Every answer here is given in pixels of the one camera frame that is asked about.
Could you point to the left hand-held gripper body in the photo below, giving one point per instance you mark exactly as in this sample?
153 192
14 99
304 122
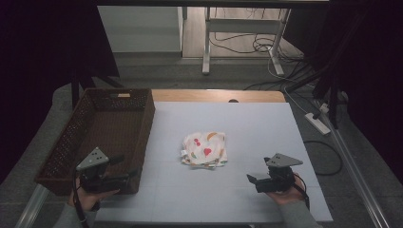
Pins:
95 182

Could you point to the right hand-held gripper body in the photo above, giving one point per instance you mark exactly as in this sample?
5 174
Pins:
275 177

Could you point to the brown woven basket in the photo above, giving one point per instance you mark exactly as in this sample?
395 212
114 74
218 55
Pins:
107 126

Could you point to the white fruit print cloth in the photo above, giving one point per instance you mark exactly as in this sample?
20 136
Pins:
206 148

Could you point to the person's left hand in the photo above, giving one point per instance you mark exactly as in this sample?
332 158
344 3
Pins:
88 199

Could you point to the person's right hand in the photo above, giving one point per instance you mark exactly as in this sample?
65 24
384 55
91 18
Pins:
290 194

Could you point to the white power strip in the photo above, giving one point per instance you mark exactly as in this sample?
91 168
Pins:
317 123

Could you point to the black stand legs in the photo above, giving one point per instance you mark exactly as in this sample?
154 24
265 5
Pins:
75 90

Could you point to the wooden table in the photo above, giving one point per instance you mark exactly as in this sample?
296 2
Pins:
196 95

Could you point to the white cabinet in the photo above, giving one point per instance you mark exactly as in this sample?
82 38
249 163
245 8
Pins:
139 30

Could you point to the black curtain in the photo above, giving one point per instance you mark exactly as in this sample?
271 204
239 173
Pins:
370 63
47 47

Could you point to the short aluminium rail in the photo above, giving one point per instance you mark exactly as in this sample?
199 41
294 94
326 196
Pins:
31 205

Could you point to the long aluminium rail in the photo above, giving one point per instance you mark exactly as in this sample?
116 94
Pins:
351 171

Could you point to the white metal desk frame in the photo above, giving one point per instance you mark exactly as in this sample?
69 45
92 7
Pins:
244 25

